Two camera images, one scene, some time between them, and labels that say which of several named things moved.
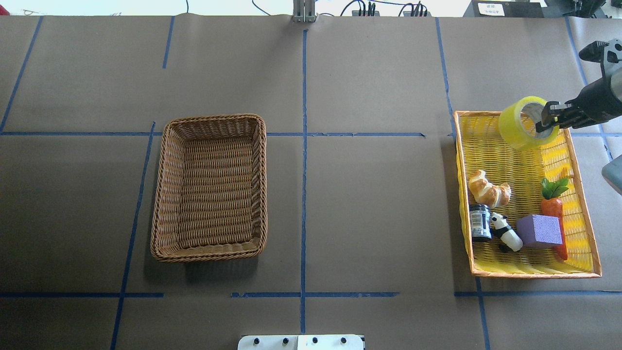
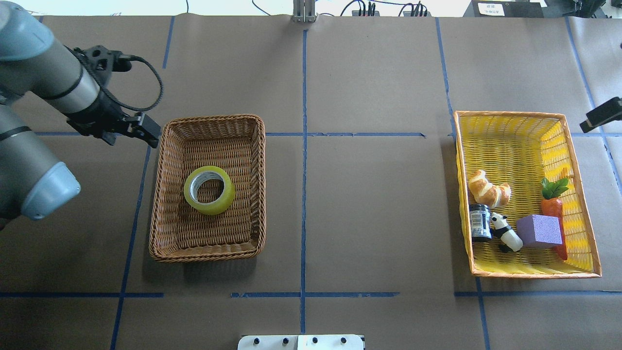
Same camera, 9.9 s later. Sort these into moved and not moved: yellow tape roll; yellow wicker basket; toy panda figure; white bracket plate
Moved: yellow tape roll
Not moved: white bracket plate; toy panda figure; yellow wicker basket
